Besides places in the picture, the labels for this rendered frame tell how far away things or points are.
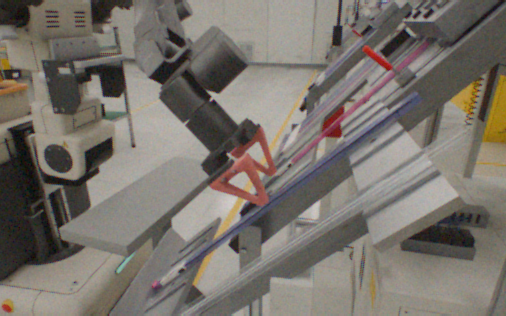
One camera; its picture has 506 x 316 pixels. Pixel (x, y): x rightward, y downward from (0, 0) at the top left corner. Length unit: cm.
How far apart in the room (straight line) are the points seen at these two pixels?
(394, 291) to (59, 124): 107
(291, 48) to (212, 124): 910
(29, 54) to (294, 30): 854
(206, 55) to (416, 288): 65
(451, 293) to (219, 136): 61
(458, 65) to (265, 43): 910
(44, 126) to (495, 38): 119
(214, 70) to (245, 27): 933
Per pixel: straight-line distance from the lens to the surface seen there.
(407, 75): 66
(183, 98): 46
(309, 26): 947
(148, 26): 55
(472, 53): 65
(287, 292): 50
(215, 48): 45
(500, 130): 422
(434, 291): 86
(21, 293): 150
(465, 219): 111
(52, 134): 128
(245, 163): 42
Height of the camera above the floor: 115
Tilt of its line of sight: 23 degrees down
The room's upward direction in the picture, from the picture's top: straight up
